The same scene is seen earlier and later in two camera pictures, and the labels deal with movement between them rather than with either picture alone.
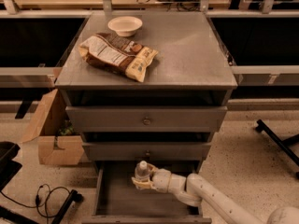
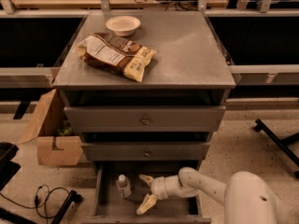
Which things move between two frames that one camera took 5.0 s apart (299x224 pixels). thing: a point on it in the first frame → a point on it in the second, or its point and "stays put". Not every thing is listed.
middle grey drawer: x=147 y=151 stays put
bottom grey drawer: x=119 y=201 stays put
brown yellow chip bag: x=116 y=54 stays put
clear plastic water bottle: x=142 y=169 → x=123 y=186
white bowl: x=125 y=26 stays put
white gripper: x=162 y=180 → x=159 y=188
